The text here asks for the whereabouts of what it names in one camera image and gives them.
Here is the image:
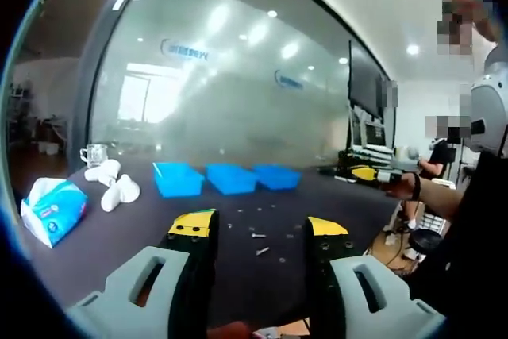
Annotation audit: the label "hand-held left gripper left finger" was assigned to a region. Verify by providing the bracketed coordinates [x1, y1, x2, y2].
[65, 207, 221, 339]

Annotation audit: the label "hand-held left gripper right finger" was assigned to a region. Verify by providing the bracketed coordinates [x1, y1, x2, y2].
[304, 215, 448, 339]

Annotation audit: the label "blue plastic bin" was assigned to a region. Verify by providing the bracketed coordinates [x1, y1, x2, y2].
[152, 161, 206, 199]
[205, 163, 259, 196]
[252, 163, 302, 192]

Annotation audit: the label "screws nuts washers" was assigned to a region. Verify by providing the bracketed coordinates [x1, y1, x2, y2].
[225, 203, 302, 267]

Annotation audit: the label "person's right hand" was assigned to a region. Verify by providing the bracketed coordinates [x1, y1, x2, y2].
[383, 171, 421, 201]

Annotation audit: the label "person's left hand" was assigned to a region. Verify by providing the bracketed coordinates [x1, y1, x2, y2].
[208, 321, 255, 339]

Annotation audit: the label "cluttered office desk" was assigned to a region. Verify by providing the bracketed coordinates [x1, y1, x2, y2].
[337, 144, 421, 185]

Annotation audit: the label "desktop computer monitor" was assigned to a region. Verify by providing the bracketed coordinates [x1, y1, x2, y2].
[351, 110, 388, 148]

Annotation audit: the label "black round stool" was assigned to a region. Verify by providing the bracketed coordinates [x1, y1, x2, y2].
[408, 229, 441, 255]

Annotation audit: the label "white plastic bottles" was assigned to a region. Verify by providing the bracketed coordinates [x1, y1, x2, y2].
[100, 174, 142, 213]

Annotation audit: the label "blue white tissue pack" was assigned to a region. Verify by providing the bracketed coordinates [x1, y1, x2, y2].
[19, 177, 89, 249]

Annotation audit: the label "white grey chest device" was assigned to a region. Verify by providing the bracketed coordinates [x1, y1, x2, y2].
[470, 43, 508, 153]

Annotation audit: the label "blue glass logo sticker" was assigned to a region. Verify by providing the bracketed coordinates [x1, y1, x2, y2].
[273, 68, 306, 90]
[160, 37, 211, 63]

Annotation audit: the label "clear glass cup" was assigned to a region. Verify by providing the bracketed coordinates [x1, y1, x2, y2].
[79, 143, 109, 169]

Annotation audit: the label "black wall screen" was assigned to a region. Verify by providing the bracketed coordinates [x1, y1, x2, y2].
[348, 39, 392, 117]

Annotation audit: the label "dark metal door frame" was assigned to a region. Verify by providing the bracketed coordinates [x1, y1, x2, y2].
[65, 0, 167, 181]

